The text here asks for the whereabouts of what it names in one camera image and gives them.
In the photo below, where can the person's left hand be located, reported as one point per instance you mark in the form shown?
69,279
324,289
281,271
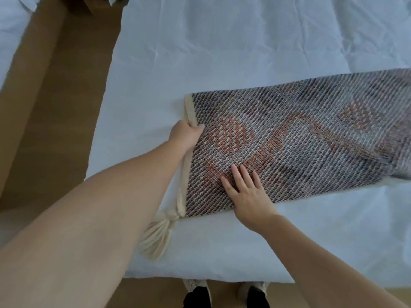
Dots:
184,136

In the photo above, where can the person's right hand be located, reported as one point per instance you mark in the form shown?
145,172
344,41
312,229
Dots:
250,202

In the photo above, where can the patterned woven blanket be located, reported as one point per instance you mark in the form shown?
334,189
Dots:
289,141

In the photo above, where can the person's right forearm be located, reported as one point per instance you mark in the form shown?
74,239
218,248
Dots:
321,272

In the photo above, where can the person's left forearm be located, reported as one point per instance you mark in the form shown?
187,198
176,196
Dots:
74,240

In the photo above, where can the person's beige right shoe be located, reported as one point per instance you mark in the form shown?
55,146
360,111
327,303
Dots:
260,285

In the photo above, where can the person's beige shoe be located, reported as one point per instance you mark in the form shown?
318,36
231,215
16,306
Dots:
260,285
192,283

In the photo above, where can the person's beige left shoe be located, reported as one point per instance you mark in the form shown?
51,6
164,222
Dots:
192,283

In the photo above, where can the person's black trousers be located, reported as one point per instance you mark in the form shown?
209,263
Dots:
199,299

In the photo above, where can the near bed white duvet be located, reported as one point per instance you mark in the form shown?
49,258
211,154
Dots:
13,28

